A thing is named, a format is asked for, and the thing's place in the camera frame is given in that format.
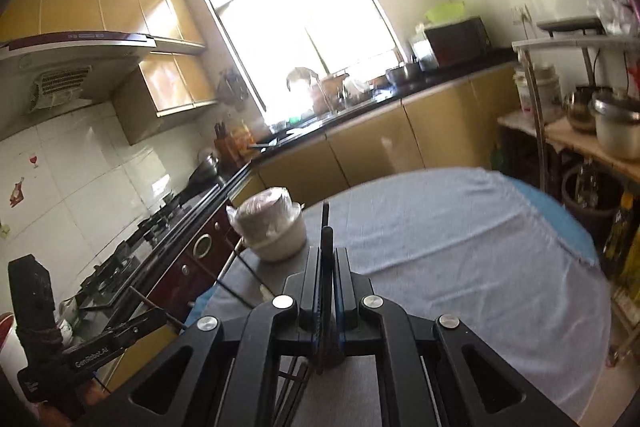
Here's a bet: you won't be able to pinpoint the black chopstick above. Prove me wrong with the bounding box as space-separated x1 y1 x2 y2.
231 251 276 298
272 357 312 427
215 279 255 310
316 202 340 375

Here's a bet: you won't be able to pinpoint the white red appliance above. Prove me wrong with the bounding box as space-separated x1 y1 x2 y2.
0 312 28 403

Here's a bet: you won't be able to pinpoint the gas stove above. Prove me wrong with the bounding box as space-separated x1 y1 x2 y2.
73 182 224 312

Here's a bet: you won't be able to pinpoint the grey table cloth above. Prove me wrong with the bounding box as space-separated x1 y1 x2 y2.
188 166 614 427

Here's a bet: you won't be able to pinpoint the white stacked bowls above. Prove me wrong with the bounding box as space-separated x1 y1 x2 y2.
226 186 307 263

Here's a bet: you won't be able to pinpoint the knife block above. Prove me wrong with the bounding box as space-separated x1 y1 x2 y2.
214 121 241 168

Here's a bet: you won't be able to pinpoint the range hood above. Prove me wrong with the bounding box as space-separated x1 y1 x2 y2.
1 30 156 139

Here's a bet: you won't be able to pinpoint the white rice cooker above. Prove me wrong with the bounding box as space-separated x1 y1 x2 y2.
513 64 563 124

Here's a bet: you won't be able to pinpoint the steel kettle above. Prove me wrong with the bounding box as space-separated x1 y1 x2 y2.
562 86 596 134

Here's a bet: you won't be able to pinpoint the steel bowl on counter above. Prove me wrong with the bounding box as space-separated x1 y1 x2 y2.
385 63 422 88

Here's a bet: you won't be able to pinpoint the sink faucet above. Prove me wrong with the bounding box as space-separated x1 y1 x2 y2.
285 66 330 115

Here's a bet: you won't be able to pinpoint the steel cooking pot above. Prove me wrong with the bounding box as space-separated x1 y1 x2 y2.
589 90 640 161

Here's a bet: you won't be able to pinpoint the metal storage rack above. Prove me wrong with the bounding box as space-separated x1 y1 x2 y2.
498 16 639 194

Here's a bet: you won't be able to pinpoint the black microwave oven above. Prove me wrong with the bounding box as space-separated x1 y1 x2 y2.
421 16 492 68

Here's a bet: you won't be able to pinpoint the green plastic basin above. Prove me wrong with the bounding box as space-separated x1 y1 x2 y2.
425 1 466 24

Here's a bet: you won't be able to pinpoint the yellow wall cabinet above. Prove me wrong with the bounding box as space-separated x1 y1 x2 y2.
1 0 217 143

